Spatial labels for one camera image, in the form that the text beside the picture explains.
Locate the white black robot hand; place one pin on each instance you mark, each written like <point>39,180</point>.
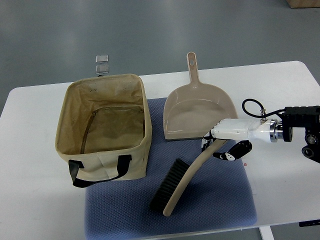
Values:
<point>243,131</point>

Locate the pink hand broom black bristles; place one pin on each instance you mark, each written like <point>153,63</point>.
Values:
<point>177,179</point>

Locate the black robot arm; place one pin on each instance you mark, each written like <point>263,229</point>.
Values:
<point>280,124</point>

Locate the pink plastic dustpan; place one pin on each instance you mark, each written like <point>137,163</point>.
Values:
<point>191,110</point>

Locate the blue mesh cushion mat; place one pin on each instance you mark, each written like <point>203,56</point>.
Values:
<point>218,197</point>

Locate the white table leg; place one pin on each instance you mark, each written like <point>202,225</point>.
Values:
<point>266,233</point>

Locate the black table control panel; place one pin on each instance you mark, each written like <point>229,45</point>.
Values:
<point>309,223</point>

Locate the cardboard box corner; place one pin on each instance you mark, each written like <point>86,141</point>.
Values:
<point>296,4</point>

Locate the yellow fabric bag black handles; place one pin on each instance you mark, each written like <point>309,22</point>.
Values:
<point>104,131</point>

